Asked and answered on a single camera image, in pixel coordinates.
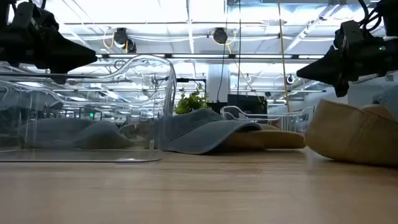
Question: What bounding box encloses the grey baseball cap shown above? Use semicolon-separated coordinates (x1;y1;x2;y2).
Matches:
149;108;263;156
18;117;136;151

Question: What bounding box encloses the black ceiling cable reel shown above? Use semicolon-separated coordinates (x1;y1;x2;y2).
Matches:
113;27;138;54
212;27;229;45

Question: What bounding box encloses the black bent pipe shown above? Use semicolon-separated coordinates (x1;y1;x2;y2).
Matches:
176;77;208;94

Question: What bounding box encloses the small clear plastic bin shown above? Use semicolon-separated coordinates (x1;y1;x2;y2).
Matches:
220;105;316;133

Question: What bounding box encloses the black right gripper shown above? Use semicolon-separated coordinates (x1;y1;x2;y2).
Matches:
295;36;398;98

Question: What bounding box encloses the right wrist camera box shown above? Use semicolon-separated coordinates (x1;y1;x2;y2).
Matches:
334;20;365;52

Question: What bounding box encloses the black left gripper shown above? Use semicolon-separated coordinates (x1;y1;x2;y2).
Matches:
0;26;98;85

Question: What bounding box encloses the large clear plastic bin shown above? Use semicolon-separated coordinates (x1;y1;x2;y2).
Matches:
0;54;177;165

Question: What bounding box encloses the green plant in white pot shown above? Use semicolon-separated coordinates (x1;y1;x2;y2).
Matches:
173;83;212;115

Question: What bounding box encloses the yellow hanging cord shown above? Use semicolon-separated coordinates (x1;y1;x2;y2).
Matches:
277;0;292;113

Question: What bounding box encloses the black hanging cable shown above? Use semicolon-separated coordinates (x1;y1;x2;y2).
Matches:
216;0;229;103
237;0;243;98

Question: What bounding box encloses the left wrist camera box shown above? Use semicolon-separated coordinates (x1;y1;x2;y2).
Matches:
11;1;42;32

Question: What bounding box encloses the white building column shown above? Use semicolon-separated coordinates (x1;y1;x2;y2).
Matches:
206;63;231;103

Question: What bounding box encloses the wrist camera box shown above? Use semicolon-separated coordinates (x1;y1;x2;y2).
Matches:
334;20;365;52
11;1;42;32

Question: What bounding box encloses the black display panel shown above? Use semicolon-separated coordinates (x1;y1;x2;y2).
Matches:
226;94;269;115

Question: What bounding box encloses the black cabinet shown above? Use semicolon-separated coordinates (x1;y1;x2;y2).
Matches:
206;101;228;114

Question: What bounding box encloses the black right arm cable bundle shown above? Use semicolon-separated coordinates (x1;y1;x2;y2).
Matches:
357;0;384;32

